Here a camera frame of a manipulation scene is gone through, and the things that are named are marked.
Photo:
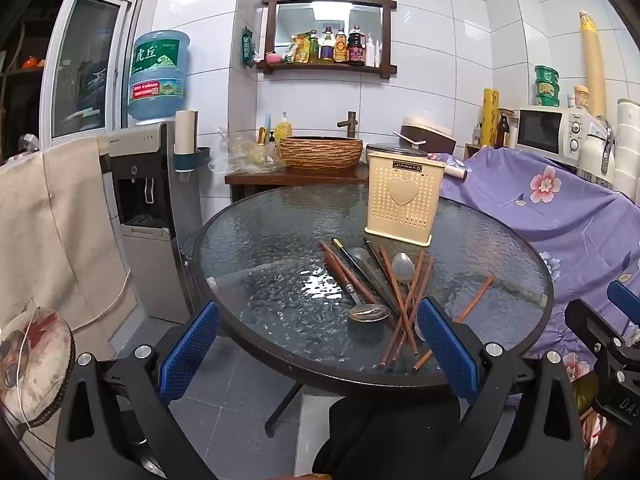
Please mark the small wooden box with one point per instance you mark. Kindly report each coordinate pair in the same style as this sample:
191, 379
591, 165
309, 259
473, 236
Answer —
472, 151

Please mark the white squeeze bottle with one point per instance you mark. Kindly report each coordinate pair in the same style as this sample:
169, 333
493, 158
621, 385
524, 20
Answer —
370, 52

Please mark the wooden framed mirror shelf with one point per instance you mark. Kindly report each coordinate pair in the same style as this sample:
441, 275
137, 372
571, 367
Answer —
325, 67

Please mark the brown white rice cooker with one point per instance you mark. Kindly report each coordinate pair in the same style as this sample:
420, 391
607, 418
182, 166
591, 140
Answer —
425, 135

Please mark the yellow snack packets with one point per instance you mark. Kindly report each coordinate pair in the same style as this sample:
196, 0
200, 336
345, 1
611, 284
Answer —
299, 50

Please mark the blue water bottle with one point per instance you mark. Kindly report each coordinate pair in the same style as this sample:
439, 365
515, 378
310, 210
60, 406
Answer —
157, 77

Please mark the white framed window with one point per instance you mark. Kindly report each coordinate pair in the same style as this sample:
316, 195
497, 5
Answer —
85, 65

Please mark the orange label sauce bottle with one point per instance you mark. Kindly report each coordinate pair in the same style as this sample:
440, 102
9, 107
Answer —
340, 49

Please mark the black chopstick gold band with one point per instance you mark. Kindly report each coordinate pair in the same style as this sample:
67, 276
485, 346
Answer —
374, 260
345, 252

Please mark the round patterned cushion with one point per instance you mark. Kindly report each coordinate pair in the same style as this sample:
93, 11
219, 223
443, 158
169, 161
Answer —
30, 365

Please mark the grey water dispenser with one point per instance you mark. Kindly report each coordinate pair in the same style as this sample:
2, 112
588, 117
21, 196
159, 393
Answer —
145, 220

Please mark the beige cloth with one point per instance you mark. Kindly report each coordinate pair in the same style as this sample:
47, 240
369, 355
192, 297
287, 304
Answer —
55, 220

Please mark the cream saucepan with lid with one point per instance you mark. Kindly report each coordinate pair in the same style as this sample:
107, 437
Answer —
395, 149

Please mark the wooden counter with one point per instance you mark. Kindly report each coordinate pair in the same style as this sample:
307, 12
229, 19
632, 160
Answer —
260, 179

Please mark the bronze faucet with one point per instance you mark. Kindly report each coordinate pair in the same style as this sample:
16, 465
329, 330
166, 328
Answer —
350, 122

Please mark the green stacked tubs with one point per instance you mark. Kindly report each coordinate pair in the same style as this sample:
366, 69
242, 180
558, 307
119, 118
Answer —
546, 85

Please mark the stainless steel spoon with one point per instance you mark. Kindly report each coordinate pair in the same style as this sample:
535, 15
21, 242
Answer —
357, 257
404, 266

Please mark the green hanging packet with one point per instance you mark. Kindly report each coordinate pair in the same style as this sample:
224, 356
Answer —
248, 47

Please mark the dark soy sauce bottle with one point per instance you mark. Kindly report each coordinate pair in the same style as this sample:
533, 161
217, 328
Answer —
355, 47

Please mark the yellow roll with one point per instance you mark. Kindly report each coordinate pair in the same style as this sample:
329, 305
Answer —
491, 117

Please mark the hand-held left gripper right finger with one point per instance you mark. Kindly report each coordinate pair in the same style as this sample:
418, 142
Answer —
447, 347

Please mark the tall beige roll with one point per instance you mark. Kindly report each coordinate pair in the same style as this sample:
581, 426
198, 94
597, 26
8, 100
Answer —
594, 65

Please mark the clear plastic bag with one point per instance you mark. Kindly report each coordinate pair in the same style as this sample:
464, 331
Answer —
245, 155

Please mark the person's dark trousers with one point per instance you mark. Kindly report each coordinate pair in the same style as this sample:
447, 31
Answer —
390, 435

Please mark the yellow oil bottle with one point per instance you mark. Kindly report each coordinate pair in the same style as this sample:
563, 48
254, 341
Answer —
327, 50

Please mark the green oil bottle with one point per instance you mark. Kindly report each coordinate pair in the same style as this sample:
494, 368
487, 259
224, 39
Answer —
313, 49

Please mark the jar with beige lid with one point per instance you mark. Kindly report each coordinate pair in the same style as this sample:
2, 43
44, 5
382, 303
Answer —
581, 97

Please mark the purple floral cloth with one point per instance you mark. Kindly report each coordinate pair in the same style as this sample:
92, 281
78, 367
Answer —
565, 220

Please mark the pile of brown chopsticks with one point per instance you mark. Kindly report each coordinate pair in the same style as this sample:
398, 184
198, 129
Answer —
400, 305

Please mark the brown glass bottle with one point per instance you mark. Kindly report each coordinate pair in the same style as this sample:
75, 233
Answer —
503, 132

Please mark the woven pattern wash basin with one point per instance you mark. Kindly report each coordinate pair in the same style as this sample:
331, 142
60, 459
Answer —
320, 155

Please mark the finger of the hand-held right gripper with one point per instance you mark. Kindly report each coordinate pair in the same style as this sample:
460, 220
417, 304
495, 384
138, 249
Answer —
625, 297
587, 322

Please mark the teal cup holder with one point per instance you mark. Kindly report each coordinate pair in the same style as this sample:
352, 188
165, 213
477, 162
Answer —
192, 157

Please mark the white paper cup stack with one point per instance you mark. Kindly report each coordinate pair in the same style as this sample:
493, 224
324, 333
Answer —
185, 130

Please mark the white kettle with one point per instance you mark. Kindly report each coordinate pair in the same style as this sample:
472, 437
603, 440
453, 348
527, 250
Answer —
595, 152

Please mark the yellow soap bottle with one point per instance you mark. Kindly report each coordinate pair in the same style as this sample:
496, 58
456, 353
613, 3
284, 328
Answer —
283, 130

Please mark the white microwave oven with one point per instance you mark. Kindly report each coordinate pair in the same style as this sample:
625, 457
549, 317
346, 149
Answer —
545, 130

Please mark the beige plastic utensil holder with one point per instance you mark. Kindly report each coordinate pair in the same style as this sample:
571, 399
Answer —
402, 200

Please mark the round glass table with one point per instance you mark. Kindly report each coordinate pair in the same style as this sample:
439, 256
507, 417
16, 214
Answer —
280, 260

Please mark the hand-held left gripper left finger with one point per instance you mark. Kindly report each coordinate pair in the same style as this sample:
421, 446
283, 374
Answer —
192, 347

